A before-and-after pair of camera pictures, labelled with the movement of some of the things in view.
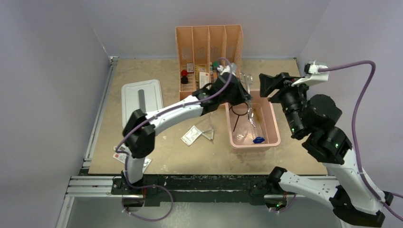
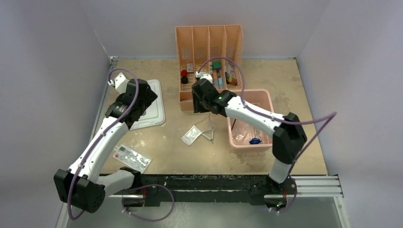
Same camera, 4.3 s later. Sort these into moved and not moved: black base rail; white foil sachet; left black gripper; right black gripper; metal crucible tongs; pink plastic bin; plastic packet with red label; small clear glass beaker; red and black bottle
Moved: left black gripper; right black gripper; metal crucible tongs
Not moved: black base rail; white foil sachet; small clear glass beaker; plastic packet with red label; red and black bottle; pink plastic bin
